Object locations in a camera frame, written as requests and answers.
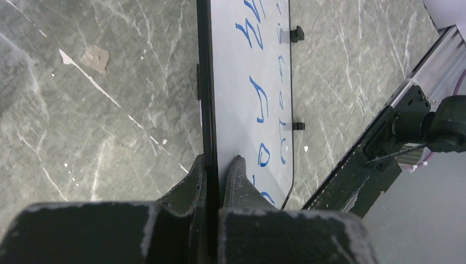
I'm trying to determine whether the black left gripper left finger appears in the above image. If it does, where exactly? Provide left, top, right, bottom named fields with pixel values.
left=1, top=155, right=207, bottom=263

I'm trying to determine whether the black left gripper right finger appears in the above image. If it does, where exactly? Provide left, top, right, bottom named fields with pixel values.
left=218, top=156, right=378, bottom=263

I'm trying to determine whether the white whiteboard black frame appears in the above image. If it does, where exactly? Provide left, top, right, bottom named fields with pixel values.
left=196, top=1, right=300, bottom=263

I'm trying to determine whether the torn brown tape patch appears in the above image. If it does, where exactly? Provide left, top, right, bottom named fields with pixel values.
left=79, top=45, right=110, bottom=75

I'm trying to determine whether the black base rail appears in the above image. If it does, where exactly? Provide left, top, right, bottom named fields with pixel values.
left=304, top=26, right=465, bottom=217

